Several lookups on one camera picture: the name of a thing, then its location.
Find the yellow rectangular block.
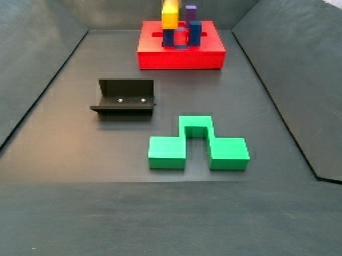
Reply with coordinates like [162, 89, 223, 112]
[162, 0, 180, 29]

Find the black angle bracket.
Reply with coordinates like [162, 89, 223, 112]
[90, 78, 155, 113]

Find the green zigzag block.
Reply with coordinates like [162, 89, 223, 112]
[147, 115, 250, 171]

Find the purple peg tall back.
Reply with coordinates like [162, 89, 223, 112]
[186, 5, 198, 27]

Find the blue peg far right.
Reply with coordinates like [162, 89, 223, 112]
[188, 20, 202, 46]

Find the blue peg far left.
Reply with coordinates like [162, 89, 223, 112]
[162, 29, 174, 47]

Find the red board with slots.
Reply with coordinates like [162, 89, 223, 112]
[136, 21, 226, 70]

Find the blue peg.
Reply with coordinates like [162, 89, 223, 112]
[162, 29, 174, 47]
[188, 20, 202, 46]

